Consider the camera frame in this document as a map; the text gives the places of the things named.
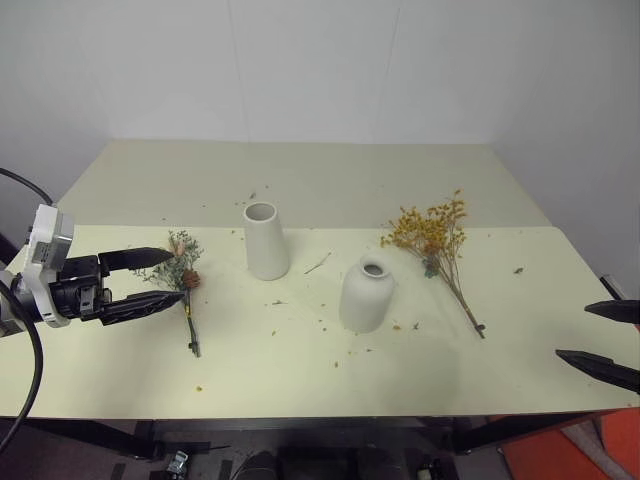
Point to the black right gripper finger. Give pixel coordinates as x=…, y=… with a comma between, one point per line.
x=607, y=369
x=617, y=310

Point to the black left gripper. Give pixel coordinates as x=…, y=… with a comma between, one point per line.
x=75, y=295

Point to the white conical vase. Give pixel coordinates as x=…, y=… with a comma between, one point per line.
x=266, y=245

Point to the white bottle-shaped vase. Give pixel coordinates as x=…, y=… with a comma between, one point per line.
x=365, y=300

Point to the green dried flower bunch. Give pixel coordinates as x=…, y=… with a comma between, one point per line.
x=182, y=260

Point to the orange floor mat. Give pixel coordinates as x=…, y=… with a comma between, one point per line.
x=575, y=450

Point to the silver metal caster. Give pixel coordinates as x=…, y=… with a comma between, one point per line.
x=178, y=461

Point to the yellow dried flower bunch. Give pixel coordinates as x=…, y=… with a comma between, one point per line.
x=430, y=230

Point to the dark rounded shape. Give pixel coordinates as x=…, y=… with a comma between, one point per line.
x=256, y=466

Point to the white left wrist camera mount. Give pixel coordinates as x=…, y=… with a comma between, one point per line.
x=45, y=240

